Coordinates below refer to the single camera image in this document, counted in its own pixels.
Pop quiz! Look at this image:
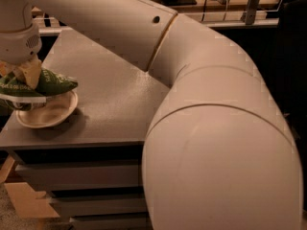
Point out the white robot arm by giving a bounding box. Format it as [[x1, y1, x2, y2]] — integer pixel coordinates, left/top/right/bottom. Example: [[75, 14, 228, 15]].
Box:
[[11, 0, 303, 230]]

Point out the green jalapeno chip bag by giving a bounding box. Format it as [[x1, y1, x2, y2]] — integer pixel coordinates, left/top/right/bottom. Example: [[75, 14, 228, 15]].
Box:
[[0, 68, 79, 111]]

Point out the light wooden board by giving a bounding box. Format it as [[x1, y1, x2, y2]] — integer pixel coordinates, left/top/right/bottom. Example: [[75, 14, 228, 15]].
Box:
[[0, 156, 59, 230]]

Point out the wooden workbench with rail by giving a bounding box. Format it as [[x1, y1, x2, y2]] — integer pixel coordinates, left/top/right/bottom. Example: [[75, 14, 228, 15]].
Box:
[[32, 0, 282, 36]]

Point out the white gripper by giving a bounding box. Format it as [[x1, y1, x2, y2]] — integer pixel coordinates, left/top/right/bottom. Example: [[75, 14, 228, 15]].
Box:
[[0, 24, 42, 89]]

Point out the white paper bowl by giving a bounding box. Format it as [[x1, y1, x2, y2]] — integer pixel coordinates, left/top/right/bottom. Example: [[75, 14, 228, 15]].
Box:
[[16, 91, 79, 128]]

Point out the black office chair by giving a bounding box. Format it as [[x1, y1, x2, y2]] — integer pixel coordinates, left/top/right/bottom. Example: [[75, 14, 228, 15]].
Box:
[[276, 0, 307, 134]]

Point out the grey drawer cabinet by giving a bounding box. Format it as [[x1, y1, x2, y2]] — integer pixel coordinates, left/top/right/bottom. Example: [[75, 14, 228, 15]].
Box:
[[0, 30, 168, 230]]

